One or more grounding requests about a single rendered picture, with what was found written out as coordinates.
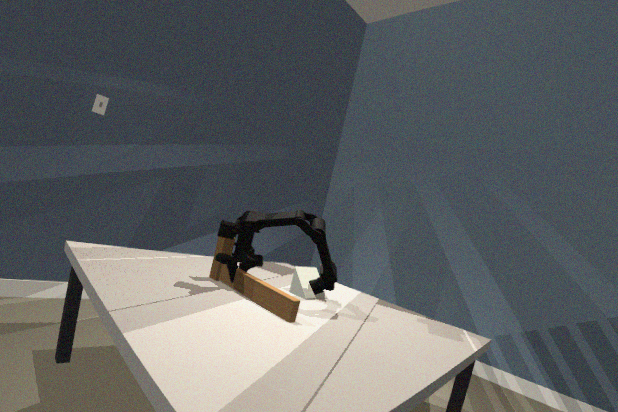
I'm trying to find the brown wooden board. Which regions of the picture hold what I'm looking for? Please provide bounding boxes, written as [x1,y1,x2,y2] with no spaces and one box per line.
[218,264,300,322]

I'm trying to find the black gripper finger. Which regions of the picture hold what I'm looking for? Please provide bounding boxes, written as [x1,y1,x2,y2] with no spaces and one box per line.
[239,262,253,272]
[226,264,239,283]

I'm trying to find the wooden post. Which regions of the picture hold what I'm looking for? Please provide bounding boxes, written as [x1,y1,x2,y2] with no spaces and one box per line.
[209,237,236,280]

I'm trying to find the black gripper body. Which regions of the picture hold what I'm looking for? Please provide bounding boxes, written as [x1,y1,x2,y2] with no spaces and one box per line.
[215,241,253,265]

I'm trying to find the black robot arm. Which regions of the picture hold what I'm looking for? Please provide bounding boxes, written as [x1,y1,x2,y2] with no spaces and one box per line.
[217,210,337,295]

